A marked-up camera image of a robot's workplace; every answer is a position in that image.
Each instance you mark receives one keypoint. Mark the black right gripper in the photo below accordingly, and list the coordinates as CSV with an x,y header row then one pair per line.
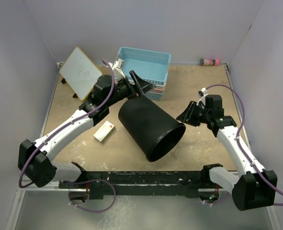
x,y
187,115

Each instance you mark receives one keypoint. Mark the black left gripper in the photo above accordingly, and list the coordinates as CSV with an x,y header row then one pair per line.
x,y
143,86

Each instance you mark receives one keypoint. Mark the pink perforated basket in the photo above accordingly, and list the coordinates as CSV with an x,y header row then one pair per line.
x,y
159,88

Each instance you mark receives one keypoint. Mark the light blue perforated basket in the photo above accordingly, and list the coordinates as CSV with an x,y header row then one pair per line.
x,y
149,65

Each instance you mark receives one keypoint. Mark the large black plastic bucket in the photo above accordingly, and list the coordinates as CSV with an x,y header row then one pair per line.
x,y
153,129

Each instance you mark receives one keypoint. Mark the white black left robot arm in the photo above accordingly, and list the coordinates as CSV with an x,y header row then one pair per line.
x,y
36,158

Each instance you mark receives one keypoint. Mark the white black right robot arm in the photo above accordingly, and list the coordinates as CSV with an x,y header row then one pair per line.
x,y
253,186

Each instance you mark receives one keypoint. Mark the bottom blue perforated basket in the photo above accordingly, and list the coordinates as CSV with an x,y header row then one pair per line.
x,y
154,96

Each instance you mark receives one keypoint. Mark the pink colourful bottle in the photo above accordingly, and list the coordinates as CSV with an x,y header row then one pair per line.
x,y
209,62

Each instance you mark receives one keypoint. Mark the white cardboard box red logo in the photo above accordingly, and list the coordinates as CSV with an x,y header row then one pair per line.
x,y
102,133

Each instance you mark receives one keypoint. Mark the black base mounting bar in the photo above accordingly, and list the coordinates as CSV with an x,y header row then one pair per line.
x,y
188,184

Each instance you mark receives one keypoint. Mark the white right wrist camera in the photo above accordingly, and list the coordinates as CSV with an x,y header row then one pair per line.
x,y
202,94

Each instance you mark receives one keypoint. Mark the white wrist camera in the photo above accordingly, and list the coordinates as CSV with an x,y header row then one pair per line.
x,y
117,69
202,94

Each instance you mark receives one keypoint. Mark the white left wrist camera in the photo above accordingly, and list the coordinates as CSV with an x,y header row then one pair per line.
x,y
117,69

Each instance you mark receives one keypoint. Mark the small whiteboard yellow frame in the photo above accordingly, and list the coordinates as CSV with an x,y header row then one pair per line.
x,y
80,73

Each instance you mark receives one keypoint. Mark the aluminium table edge rail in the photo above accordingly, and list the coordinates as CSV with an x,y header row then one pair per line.
x,y
20,193

